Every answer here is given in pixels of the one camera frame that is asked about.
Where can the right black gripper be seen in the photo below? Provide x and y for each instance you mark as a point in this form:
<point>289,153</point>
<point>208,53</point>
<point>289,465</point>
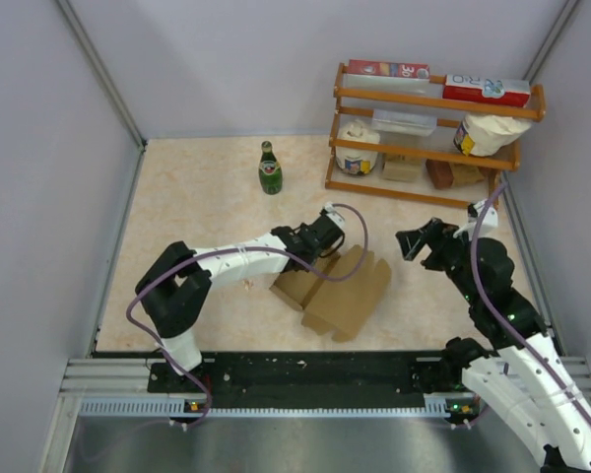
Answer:
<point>435,234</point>

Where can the brown cardboard box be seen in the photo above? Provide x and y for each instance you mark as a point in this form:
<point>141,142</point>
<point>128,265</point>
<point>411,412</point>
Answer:
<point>340,309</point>

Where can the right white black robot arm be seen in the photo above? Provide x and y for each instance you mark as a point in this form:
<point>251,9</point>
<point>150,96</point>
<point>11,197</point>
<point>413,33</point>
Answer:
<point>521,376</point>

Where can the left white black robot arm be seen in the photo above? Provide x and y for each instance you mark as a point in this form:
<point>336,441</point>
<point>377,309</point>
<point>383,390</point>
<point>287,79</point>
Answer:
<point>174,289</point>

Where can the red foil box left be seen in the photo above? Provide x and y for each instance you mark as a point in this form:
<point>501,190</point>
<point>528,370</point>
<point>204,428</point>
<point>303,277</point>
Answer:
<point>394,70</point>

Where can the red white box right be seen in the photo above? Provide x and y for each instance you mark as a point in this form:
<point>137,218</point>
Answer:
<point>485,90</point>

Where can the tan cardboard block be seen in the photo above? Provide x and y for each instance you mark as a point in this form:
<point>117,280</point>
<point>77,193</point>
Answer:
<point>401,167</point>

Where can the white bag left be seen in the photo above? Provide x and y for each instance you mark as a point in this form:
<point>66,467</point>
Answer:
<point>357,161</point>

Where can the brown brick block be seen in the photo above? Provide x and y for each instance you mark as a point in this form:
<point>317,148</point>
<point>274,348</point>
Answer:
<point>440,174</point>

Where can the green glass bottle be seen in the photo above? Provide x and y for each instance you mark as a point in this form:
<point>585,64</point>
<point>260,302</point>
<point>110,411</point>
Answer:
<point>269,170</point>

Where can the crumpled brown paper bag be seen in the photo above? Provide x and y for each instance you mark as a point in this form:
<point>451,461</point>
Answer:
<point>463,175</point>

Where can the wooden shelf rack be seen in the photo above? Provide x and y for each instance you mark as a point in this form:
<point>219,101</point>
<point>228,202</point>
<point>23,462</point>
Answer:
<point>356,97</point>

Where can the clear plastic container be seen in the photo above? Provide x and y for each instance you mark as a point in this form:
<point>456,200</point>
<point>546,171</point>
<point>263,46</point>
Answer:
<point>403,122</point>

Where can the large white bag right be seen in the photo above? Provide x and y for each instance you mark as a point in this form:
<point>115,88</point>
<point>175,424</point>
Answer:
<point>482,135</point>

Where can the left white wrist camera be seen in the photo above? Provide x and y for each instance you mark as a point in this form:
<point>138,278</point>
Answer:
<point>330,210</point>

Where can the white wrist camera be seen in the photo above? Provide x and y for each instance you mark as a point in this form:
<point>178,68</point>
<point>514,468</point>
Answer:
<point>330,210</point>
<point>481,215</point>

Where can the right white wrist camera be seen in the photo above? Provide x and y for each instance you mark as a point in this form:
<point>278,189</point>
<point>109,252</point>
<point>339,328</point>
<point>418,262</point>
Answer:
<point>481,215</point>

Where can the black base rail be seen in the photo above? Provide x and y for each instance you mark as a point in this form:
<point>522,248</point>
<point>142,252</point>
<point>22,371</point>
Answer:
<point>326,380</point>

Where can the right aluminium frame post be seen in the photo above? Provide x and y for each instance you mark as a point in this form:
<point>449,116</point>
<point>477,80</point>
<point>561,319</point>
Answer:
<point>559,26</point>

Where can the aluminium corner frame post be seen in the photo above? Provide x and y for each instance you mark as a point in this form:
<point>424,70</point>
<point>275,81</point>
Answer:
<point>99,70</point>

